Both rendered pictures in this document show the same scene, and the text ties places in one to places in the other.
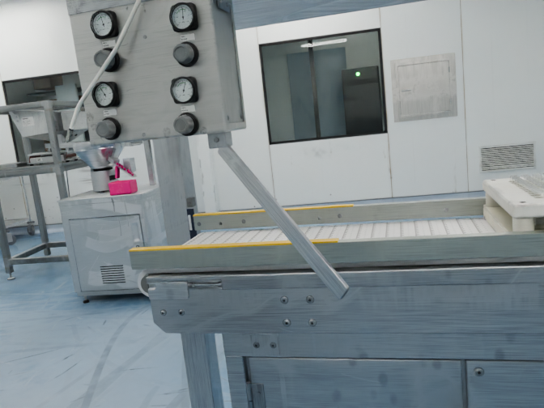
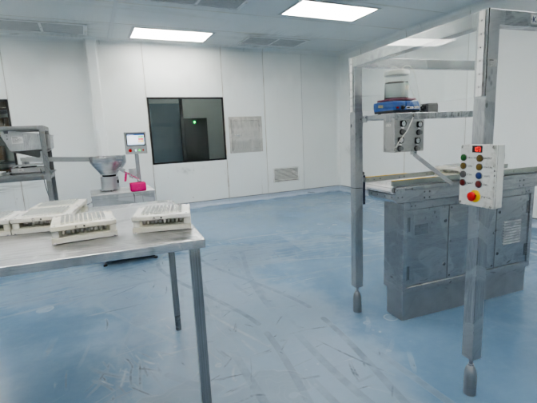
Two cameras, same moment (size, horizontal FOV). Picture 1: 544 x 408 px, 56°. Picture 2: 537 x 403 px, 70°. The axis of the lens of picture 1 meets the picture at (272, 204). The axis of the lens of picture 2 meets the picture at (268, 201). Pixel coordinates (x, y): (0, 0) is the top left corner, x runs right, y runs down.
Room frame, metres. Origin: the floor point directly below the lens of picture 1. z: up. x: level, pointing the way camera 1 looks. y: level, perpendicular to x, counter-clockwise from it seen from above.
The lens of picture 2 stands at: (-0.65, 2.18, 1.29)
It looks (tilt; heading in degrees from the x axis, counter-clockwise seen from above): 10 degrees down; 325
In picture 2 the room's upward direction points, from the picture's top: 3 degrees counter-clockwise
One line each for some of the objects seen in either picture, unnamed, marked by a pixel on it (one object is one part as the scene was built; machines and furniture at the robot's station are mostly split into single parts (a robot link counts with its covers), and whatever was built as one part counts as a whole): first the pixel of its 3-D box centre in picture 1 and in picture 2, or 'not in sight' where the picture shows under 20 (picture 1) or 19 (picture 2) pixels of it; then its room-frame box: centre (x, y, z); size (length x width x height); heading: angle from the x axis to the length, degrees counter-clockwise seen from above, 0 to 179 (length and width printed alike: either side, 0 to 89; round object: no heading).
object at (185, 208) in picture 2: not in sight; (162, 212); (1.05, 1.59, 0.96); 0.25 x 0.24 x 0.02; 156
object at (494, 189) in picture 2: not in sight; (481, 175); (0.14, 0.52, 1.08); 0.17 x 0.06 x 0.26; 165
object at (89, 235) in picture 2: not in sight; (85, 230); (1.14, 1.91, 0.91); 0.24 x 0.24 x 0.02; 82
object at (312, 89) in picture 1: (322, 88); (188, 129); (5.95, -0.73, 1.43); 1.38 x 0.01 x 1.16; 80
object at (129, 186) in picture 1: (123, 187); (137, 186); (3.46, 1.00, 0.80); 0.16 x 0.12 x 0.09; 80
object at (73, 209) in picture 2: not in sight; (47, 213); (1.45, 2.02, 0.96); 0.25 x 0.24 x 0.02; 162
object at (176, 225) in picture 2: not in sight; (164, 222); (1.05, 1.59, 0.91); 0.24 x 0.24 x 0.02; 66
